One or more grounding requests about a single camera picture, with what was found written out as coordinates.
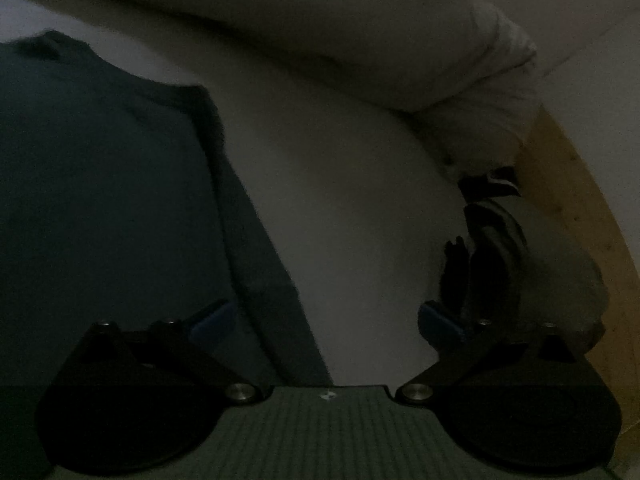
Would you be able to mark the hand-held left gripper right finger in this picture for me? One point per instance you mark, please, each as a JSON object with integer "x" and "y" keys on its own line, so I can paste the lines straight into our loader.
{"x": 440, "y": 324}

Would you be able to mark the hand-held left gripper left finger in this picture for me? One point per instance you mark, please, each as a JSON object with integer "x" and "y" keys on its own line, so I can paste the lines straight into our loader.
{"x": 215, "y": 321}

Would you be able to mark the teal t-shirt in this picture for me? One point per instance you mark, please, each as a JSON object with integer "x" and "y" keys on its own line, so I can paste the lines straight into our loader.
{"x": 110, "y": 185}

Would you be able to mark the dark grey garment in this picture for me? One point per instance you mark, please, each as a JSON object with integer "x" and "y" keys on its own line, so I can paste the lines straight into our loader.
{"x": 545, "y": 260}

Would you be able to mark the white rumpled duvet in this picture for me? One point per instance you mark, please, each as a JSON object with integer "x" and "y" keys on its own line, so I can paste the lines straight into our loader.
{"x": 300, "y": 35}

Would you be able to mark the wooden bed frame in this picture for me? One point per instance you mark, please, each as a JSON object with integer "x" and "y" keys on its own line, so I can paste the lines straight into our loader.
{"x": 590, "y": 220}

